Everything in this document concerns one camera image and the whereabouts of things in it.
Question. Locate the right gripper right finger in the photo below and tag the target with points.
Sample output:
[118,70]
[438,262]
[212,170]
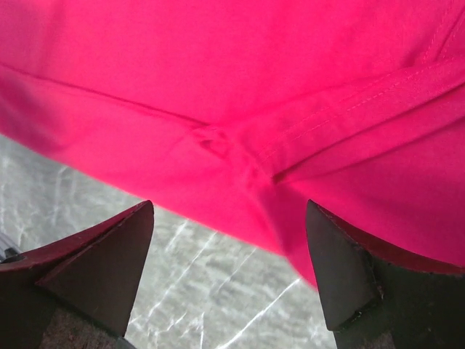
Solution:
[377,295]

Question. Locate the magenta t shirt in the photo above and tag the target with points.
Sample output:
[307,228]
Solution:
[235,114]

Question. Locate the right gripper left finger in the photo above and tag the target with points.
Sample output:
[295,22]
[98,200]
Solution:
[79,291]

